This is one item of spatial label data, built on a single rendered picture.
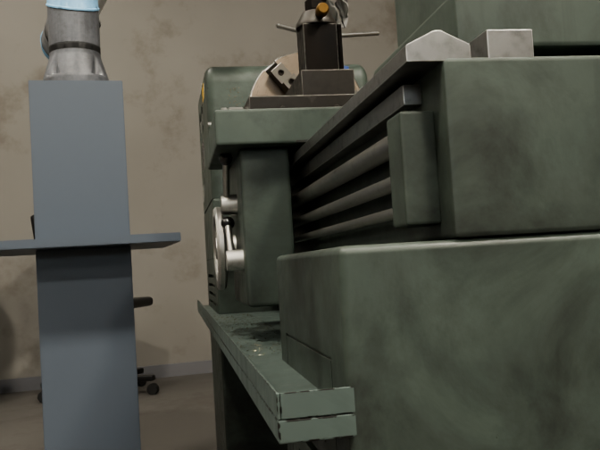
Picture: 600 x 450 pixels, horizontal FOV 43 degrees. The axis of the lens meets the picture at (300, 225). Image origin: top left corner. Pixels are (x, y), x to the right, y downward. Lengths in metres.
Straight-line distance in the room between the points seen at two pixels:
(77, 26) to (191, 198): 3.24
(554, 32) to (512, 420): 0.37
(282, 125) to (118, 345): 0.70
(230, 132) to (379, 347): 0.66
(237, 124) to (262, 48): 4.04
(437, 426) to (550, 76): 0.33
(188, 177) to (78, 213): 3.32
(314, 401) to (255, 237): 0.64
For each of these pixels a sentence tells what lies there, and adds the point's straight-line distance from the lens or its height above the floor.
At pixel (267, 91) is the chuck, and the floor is 1.13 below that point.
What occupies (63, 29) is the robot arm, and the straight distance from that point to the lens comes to 1.84.
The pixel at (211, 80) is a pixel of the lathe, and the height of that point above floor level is 1.20.
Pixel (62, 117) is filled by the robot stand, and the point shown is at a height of 1.02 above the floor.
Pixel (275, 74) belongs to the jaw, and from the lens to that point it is 2.02.
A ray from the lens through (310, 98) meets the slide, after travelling 1.38.
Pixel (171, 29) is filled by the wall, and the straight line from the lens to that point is 5.21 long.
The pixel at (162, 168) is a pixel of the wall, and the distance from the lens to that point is 4.99.
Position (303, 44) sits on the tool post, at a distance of 1.47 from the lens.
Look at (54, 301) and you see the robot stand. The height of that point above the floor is 0.62.
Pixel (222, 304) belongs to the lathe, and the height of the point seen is 0.57.
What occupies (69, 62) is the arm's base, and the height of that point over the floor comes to 1.15.
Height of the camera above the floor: 0.67
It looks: 3 degrees up
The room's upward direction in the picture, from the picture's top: 4 degrees counter-clockwise
